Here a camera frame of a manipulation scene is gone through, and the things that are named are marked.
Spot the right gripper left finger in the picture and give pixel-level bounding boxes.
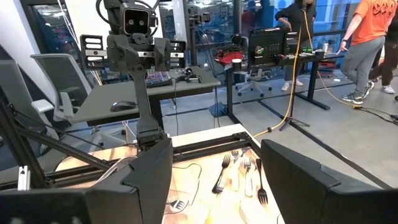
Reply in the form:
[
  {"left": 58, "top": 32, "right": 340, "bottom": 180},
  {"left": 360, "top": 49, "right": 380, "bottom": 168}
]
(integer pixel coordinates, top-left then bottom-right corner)
[{"left": 0, "top": 138, "right": 174, "bottom": 224}]

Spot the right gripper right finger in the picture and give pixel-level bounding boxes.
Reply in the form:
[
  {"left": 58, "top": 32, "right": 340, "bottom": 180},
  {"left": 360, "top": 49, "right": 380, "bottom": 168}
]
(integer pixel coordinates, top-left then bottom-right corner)
[{"left": 261, "top": 139, "right": 398, "bottom": 224}]

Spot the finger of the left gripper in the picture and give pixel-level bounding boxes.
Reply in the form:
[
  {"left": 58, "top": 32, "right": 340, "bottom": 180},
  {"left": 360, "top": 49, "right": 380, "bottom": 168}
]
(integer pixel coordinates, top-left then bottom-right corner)
[
  {"left": 154, "top": 37, "right": 187, "bottom": 72},
  {"left": 80, "top": 33, "right": 131, "bottom": 74}
]

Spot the orange handled fork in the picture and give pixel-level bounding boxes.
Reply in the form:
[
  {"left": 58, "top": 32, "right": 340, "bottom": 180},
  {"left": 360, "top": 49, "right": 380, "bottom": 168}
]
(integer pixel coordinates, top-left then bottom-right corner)
[{"left": 167, "top": 198, "right": 188, "bottom": 212}]

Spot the white handled fork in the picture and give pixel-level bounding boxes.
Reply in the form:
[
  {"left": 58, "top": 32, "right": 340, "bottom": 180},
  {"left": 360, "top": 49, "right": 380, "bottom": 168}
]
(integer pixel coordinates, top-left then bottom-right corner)
[
  {"left": 243, "top": 157, "right": 254, "bottom": 198},
  {"left": 231, "top": 150, "right": 241, "bottom": 192}
]

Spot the light wood handled fork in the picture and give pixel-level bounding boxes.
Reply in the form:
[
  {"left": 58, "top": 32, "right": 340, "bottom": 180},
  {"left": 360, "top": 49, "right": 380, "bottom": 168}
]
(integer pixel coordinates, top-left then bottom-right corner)
[{"left": 233, "top": 145, "right": 251, "bottom": 157}]

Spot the black keyboard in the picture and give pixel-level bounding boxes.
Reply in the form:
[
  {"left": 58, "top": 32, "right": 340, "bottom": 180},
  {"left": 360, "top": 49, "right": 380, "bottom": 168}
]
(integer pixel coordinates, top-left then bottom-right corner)
[{"left": 144, "top": 70, "right": 174, "bottom": 88}]

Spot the grey desk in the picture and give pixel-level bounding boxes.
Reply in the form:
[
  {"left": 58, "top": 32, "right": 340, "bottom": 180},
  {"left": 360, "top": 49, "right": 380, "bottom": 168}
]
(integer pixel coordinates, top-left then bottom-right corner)
[{"left": 70, "top": 65, "right": 222, "bottom": 127}]

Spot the black computer mouse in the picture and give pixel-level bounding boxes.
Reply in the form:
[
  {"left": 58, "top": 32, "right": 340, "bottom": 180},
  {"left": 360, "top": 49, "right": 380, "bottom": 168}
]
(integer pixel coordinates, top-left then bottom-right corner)
[{"left": 109, "top": 100, "right": 138, "bottom": 113}]

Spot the black metal fork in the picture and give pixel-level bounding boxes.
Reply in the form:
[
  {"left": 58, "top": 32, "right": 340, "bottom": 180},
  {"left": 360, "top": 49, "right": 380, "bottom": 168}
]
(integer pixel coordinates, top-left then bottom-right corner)
[
  {"left": 254, "top": 157, "right": 269, "bottom": 206},
  {"left": 211, "top": 153, "right": 232, "bottom": 196}
]

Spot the grey office chair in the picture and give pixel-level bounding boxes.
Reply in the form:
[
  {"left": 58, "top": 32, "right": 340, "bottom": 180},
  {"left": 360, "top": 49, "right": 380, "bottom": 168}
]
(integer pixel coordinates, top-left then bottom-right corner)
[
  {"left": 30, "top": 52, "right": 94, "bottom": 125},
  {"left": 0, "top": 58, "right": 60, "bottom": 147}
]

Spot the red equipment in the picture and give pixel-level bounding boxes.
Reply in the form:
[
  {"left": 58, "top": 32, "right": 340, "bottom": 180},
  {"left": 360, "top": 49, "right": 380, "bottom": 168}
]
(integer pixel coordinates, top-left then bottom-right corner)
[{"left": 216, "top": 50, "right": 244, "bottom": 66}]

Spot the black tripod stand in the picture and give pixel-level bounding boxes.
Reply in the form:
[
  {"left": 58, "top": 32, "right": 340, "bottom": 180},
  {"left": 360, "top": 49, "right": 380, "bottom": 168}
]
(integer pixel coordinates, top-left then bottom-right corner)
[{"left": 279, "top": 0, "right": 311, "bottom": 132}]

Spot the white base office chair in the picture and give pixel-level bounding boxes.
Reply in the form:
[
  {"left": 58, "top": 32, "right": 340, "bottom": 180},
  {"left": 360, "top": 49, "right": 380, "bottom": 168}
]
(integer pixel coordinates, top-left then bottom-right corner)
[{"left": 234, "top": 67, "right": 274, "bottom": 98}]

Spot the black workbench desk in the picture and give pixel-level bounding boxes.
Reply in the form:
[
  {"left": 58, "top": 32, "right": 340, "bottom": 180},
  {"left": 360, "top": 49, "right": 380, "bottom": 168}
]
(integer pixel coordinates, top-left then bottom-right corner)
[{"left": 224, "top": 51, "right": 346, "bottom": 125}]

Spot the person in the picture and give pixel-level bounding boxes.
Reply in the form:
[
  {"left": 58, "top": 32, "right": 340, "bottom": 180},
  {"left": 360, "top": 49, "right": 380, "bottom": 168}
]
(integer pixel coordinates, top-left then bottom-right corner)
[
  {"left": 368, "top": 18, "right": 398, "bottom": 95},
  {"left": 336, "top": 0, "right": 393, "bottom": 105},
  {"left": 274, "top": 0, "right": 317, "bottom": 92}
]

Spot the black desk clamp mount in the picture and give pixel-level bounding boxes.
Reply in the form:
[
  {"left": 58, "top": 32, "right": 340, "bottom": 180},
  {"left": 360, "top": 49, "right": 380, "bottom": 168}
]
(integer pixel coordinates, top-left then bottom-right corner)
[{"left": 175, "top": 67, "right": 202, "bottom": 84}]

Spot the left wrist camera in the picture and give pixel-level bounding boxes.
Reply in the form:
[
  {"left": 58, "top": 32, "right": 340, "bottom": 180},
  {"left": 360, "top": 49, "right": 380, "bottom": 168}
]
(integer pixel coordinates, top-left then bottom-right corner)
[{"left": 119, "top": 2, "right": 157, "bottom": 35}]

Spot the black aluminium table frame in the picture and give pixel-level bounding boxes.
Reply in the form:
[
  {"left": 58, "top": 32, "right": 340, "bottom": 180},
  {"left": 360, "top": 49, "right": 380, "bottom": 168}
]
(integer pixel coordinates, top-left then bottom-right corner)
[{"left": 0, "top": 86, "right": 262, "bottom": 191}]

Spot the yellow cable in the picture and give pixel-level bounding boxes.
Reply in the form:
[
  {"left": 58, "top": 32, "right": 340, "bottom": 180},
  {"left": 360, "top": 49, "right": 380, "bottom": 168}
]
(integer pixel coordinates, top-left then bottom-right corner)
[{"left": 253, "top": 11, "right": 364, "bottom": 138}]

